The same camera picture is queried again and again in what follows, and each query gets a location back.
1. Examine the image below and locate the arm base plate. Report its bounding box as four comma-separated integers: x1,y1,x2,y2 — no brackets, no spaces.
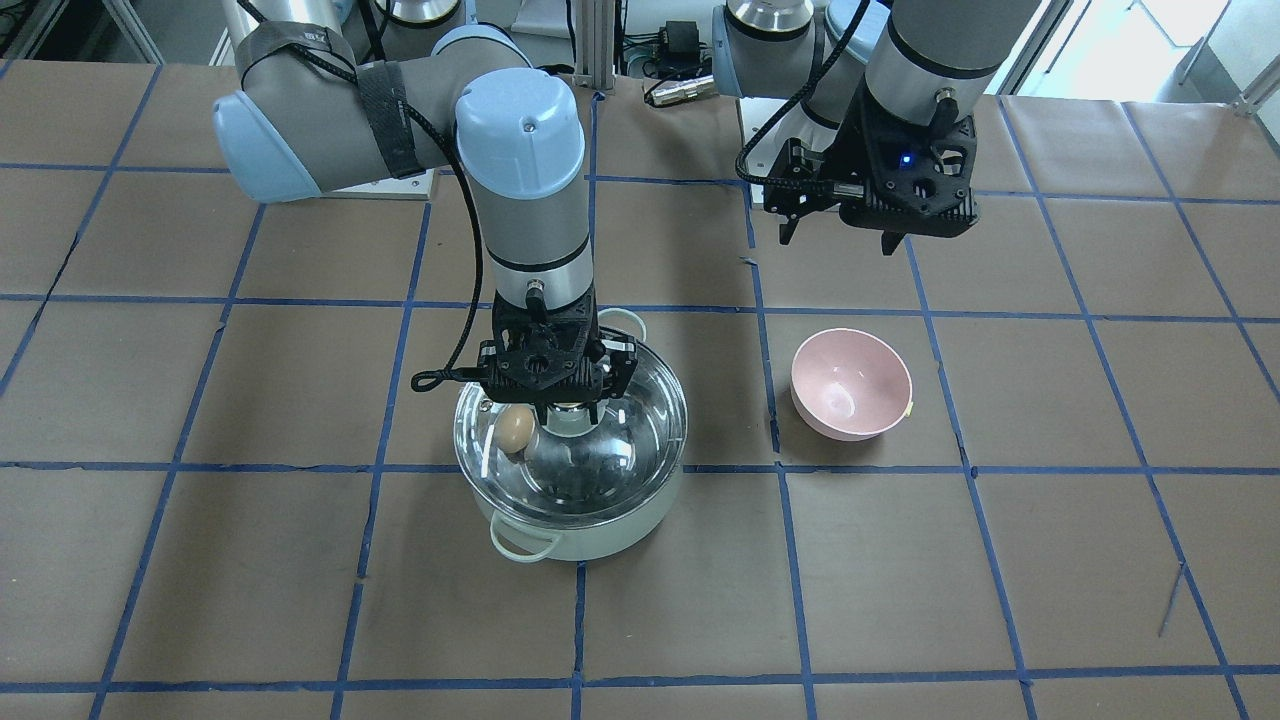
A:
323,169,438,201
735,90,872,197

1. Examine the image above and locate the pink bowl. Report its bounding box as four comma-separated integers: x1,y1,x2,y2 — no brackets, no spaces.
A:
790,328,914,442

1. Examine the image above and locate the brown egg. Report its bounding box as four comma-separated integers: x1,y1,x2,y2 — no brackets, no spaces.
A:
493,404,538,455

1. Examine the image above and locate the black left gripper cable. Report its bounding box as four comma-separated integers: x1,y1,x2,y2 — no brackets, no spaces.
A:
736,0,876,196

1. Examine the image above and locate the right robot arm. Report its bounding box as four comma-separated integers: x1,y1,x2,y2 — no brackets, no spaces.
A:
212,1,639,410

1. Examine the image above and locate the glass pot lid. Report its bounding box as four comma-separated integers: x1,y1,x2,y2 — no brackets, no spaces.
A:
454,345,689,529

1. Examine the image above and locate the aluminium frame post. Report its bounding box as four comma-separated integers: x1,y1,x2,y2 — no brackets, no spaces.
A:
568,1,620,95

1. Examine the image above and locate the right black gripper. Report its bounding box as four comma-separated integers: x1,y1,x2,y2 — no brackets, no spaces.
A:
475,290,641,404

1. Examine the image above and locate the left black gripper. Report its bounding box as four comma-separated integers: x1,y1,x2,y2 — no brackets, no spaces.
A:
764,81,980,258

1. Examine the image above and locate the black power adapter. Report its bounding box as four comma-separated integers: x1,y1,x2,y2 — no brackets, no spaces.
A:
659,20,701,56

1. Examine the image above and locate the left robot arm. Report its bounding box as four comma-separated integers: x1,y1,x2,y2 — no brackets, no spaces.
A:
710,1,1037,255

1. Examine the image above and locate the silver cylindrical connector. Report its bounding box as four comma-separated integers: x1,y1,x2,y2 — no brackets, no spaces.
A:
643,76,719,109

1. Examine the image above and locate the pale green electric pot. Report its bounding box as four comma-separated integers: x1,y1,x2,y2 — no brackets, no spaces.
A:
453,338,689,564

